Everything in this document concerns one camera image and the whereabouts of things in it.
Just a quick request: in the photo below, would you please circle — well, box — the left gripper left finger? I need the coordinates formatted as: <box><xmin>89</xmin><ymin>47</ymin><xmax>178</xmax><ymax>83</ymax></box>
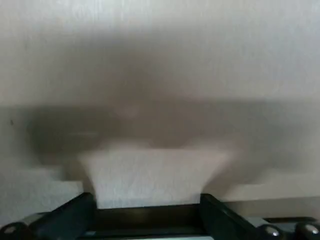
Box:
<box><xmin>0</xmin><ymin>191</ymin><xmax>98</xmax><ymax>240</ymax></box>

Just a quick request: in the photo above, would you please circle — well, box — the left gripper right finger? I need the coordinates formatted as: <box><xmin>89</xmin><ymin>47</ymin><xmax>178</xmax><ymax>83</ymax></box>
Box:
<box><xmin>199</xmin><ymin>193</ymin><xmax>320</xmax><ymax>240</ymax></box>

